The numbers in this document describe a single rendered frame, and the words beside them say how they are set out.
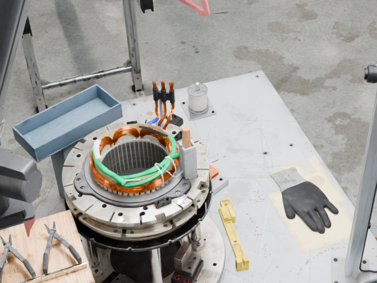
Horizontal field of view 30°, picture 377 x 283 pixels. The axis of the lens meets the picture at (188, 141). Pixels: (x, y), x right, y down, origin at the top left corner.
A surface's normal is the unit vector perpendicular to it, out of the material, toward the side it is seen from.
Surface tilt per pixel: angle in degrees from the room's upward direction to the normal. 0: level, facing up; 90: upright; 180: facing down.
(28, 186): 90
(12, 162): 9
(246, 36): 0
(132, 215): 0
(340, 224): 0
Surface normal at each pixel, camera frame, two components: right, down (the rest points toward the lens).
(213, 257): -0.04, -0.73
